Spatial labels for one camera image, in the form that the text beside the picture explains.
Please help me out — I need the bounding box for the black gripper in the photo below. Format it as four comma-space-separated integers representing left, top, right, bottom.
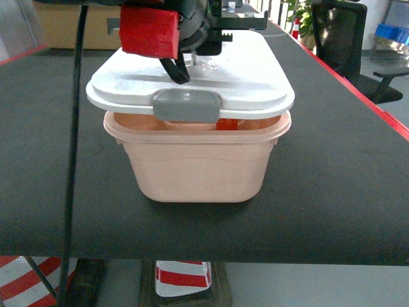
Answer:
178, 1, 268, 56

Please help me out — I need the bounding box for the white box lid grey latch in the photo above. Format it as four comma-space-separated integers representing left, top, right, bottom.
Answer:
86, 30, 295, 122

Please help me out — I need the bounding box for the orange cylindrical capacitor 4680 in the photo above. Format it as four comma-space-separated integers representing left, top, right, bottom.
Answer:
215, 118, 238, 131

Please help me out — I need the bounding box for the pink plastic storage box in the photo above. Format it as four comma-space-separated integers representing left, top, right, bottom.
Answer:
104, 111, 291, 203

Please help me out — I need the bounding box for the cardboard box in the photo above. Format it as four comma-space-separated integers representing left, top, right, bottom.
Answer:
33, 2, 121, 50

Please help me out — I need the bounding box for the green potted plant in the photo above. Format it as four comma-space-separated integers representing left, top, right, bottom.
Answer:
281, 0, 315, 51

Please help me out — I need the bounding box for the black office chair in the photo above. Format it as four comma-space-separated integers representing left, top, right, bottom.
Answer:
311, 1, 408, 104

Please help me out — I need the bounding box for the blue bin on bench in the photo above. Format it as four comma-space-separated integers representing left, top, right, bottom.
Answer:
375, 24, 409, 45

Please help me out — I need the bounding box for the black table mat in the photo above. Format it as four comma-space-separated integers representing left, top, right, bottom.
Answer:
1, 25, 408, 266

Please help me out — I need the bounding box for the red white cone under table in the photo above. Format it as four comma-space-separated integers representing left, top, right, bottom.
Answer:
155, 260, 212, 298

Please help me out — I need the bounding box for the red white striped barrier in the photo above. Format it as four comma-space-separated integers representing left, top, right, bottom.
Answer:
1, 256, 61, 306

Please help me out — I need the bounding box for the red wrist camera mount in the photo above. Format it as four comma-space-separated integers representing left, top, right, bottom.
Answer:
119, 5, 180, 59

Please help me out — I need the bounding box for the black cable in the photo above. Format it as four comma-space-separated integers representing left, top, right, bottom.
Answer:
56, 4, 89, 307

